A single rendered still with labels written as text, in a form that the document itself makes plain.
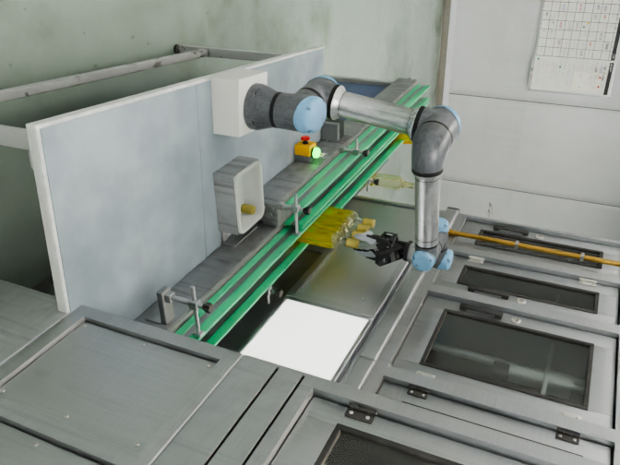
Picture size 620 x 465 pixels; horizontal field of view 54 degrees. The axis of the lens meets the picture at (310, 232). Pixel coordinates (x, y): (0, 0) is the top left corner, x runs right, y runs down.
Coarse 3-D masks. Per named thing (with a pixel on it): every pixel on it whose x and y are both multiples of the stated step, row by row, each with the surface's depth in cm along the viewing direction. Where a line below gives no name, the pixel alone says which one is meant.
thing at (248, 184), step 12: (252, 168) 216; (240, 180) 218; (252, 180) 219; (240, 192) 220; (252, 192) 221; (240, 204) 221; (252, 204) 224; (240, 216) 209; (252, 216) 222; (240, 228) 210
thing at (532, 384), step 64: (512, 256) 246; (256, 320) 215; (384, 320) 208; (448, 320) 214; (512, 320) 212; (576, 320) 209; (384, 384) 187; (448, 384) 184; (512, 384) 186; (576, 384) 185; (576, 448) 164
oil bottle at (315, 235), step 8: (304, 232) 233; (312, 232) 232; (320, 232) 231; (328, 232) 231; (336, 232) 231; (296, 240) 236; (304, 240) 235; (312, 240) 233; (320, 240) 231; (328, 240) 230; (336, 240) 229
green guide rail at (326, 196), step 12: (384, 132) 315; (396, 132) 315; (372, 144) 301; (384, 144) 300; (360, 156) 288; (372, 156) 287; (348, 168) 276; (360, 168) 275; (336, 180) 264; (348, 180) 263; (324, 192) 254; (336, 192) 253; (312, 204) 244; (324, 204) 244; (300, 216) 236; (312, 216) 235
